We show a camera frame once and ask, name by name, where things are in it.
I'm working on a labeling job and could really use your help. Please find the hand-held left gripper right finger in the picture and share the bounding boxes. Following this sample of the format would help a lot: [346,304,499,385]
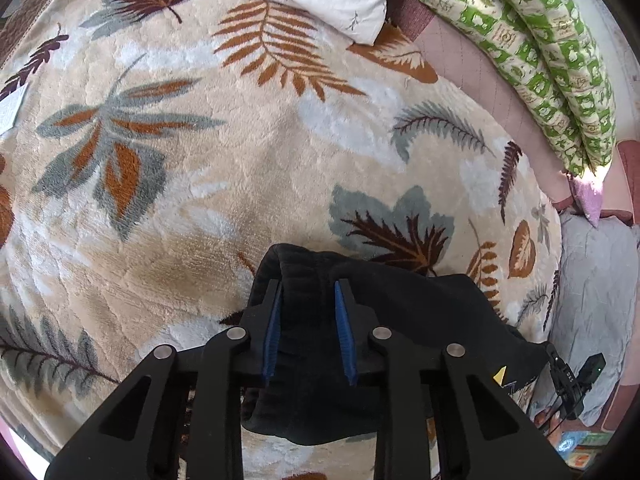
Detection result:
[332,279,574,480]

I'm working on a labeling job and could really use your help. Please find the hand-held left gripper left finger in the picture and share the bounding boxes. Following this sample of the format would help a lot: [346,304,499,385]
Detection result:
[44,279,285,480]

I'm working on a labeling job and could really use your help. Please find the black pants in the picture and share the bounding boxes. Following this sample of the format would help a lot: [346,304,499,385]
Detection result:
[220,242,551,448]

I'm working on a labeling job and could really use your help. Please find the colourful printed box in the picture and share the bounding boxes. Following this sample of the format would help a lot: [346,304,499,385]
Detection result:
[552,430,613,468]

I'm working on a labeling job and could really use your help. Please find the grey crinkled pillow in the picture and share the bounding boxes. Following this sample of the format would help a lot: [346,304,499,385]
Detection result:
[520,210,640,413]

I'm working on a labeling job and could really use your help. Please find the leaf print plush blanket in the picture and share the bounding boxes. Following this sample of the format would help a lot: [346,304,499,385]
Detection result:
[0,0,563,480]

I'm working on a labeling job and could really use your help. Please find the purple small pillow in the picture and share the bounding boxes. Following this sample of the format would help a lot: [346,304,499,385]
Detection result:
[570,172,608,228]

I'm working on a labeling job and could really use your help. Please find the pink bed sheet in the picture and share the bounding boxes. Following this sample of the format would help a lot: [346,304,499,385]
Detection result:
[385,0,640,221]

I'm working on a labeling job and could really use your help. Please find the green patterned pillow stack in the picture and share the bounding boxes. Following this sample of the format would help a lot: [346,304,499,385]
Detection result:
[416,0,617,177]

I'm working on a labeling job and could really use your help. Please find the white paper tag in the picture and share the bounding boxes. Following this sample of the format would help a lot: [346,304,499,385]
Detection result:
[0,82,30,133]

